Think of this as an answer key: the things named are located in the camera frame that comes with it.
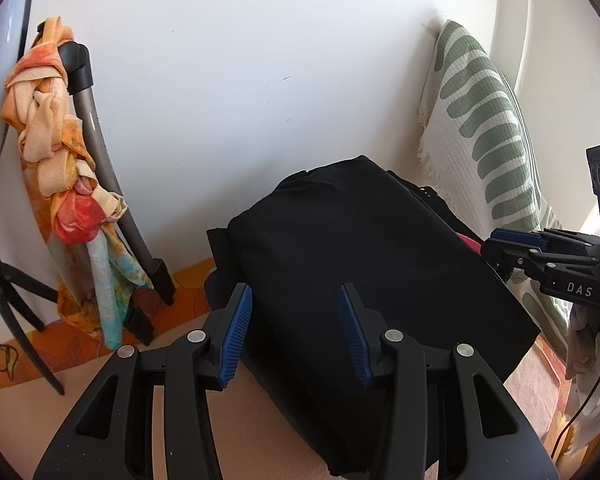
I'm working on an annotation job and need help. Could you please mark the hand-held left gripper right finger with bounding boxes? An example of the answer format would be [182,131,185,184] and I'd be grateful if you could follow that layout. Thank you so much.
[337,282,561,480]

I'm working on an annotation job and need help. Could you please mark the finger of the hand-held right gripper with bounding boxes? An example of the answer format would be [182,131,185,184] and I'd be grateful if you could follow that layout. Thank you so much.
[491,227,600,257]
[482,237,557,282]

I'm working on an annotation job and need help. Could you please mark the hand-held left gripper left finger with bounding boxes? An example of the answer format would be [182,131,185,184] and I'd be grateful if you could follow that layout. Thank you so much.
[32,282,255,480]

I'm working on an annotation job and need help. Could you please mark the black pants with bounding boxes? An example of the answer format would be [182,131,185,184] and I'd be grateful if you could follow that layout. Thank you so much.
[227,155,542,478]

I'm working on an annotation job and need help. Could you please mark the person's right hand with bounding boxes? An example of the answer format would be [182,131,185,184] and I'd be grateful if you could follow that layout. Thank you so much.
[566,304,600,386]

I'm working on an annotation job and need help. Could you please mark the white pillow with green pattern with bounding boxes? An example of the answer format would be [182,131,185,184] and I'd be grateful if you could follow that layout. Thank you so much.
[417,19,572,357]

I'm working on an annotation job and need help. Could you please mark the peach blanket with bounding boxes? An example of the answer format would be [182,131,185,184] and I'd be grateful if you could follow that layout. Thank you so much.
[0,327,571,480]

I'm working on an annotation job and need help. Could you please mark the orange tie-dye scarf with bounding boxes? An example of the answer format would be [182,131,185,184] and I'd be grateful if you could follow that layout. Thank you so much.
[0,16,151,351]

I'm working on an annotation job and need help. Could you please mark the black tripod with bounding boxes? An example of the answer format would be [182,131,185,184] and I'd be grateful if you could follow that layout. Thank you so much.
[0,230,66,396]

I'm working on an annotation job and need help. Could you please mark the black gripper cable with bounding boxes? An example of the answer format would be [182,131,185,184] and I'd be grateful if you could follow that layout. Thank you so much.
[549,317,600,463]

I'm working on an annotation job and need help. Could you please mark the grey metal tube frame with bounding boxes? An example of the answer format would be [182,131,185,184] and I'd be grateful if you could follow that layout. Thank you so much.
[57,42,177,347]

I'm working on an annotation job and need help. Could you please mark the white ring light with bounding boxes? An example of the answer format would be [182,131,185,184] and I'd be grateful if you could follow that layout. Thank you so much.
[0,0,36,201]

